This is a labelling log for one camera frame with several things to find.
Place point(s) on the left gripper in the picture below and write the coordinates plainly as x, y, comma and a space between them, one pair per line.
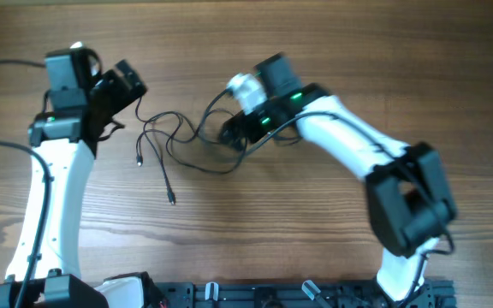
117, 79

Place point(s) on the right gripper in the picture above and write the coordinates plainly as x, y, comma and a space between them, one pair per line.
252, 122

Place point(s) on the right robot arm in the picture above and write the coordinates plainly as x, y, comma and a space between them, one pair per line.
409, 200

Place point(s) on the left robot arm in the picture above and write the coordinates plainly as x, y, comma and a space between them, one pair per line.
63, 139

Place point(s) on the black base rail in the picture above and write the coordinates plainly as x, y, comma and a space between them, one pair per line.
343, 294

